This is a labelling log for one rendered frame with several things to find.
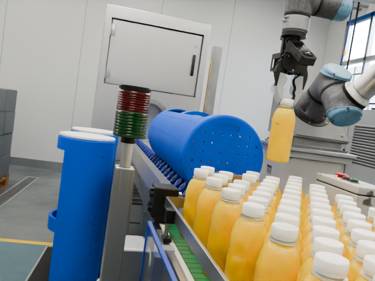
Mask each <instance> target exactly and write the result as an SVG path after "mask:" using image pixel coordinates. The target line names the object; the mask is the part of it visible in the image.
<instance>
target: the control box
mask: <svg viewBox="0 0 375 281"><path fill-rule="evenodd" d="M315 184H316V185H321V186H324V187H325V191H326V195H327V196H328V200H329V205H330V206H331V207H332V206H333V205H334V203H335V197H336V195H338V194H339V195H346V196H350V197H352V198H353V201H354V202H356V203H357V207H358V208H360V209H361V212H360V213H361V214H362V215H364V216H366V220H367V217H368V211H369V208H370V207H375V185H372V184H369V183H366V182H362V181H359V183H356V182H350V180H344V179H342V178H340V177H338V175H329V174H324V173H317V175H316V182H315Z"/></svg>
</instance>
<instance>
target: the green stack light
mask: <svg viewBox="0 0 375 281"><path fill-rule="evenodd" d="M147 120H148V114H143V113H135V112H128V111H123V110H116V114H115V120H114V127H113V135H116V136H119V137H125V138H133V139H145V135H146V133H145V132H146V128H147V127H146V126H147Z"/></svg>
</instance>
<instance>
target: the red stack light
mask: <svg viewBox="0 0 375 281"><path fill-rule="evenodd" d="M150 97H151V94H148V93H141V92H137V91H130V90H121V89H119V90H118V98H117V105H116V109H117V110H123V111H128V112H135V113H143V114H148V111H149V106H150V99H151V98H150Z"/></svg>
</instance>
